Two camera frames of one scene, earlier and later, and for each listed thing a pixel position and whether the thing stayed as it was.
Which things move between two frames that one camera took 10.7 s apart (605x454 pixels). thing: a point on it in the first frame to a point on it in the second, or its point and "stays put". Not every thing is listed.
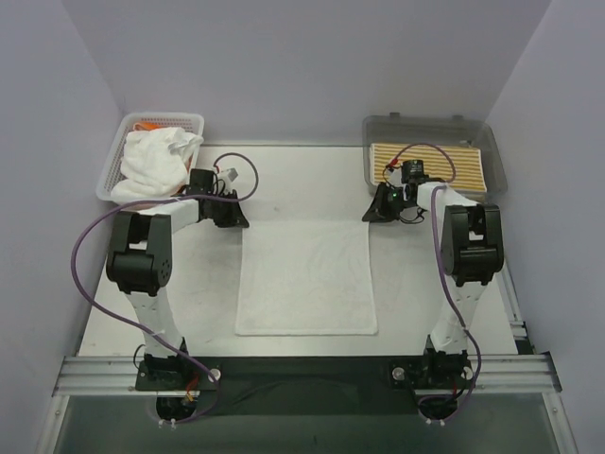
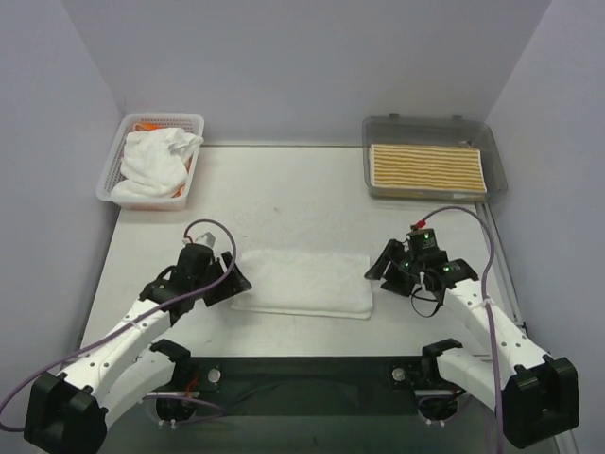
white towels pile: (156, 164) stays put
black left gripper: (229, 211) to (223, 282)
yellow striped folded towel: (458, 167) stays put
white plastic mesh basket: (113, 165) stays put
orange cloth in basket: (146, 126) stays put
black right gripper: (384, 204) to (394, 272)
